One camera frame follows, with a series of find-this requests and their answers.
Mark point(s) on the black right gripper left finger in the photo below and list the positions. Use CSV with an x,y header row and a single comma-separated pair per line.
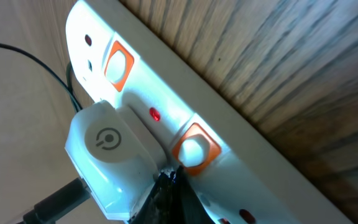
x,y
156,208

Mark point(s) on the white power strip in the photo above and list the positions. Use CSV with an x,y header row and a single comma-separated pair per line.
x,y
238,176

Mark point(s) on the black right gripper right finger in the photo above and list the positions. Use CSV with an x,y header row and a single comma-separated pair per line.
x,y
186,207

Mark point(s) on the white charger plug adapter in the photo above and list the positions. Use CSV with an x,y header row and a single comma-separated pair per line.
x,y
117,157

